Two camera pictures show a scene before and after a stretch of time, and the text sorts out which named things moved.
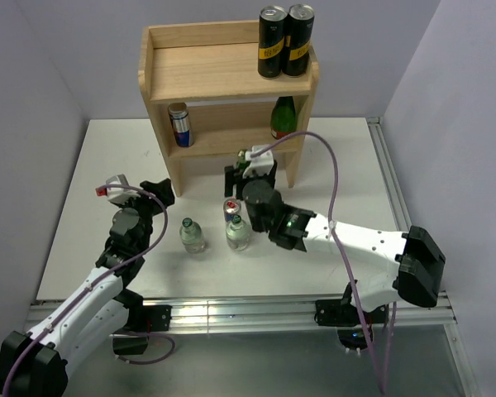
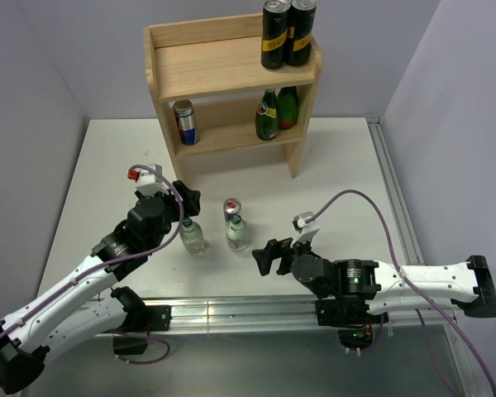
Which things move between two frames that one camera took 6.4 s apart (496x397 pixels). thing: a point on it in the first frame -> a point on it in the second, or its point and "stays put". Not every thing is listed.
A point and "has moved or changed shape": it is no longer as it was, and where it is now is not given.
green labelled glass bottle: x=241 y=162 -> x=267 y=117
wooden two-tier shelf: x=208 y=102 stays put
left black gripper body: x=150 y=207 -> x=172 y=208
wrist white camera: x=118 y=194 -> x=147 y=182
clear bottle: x=191 y=234 stays put
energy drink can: x=179 y=118 has moved or changed shape
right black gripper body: x=234 y=177 -> x=288 y=254
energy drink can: x=231 y=207 stays put
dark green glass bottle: x=283 y=120 has moved or changed shape
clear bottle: x=237 y=234 stays put
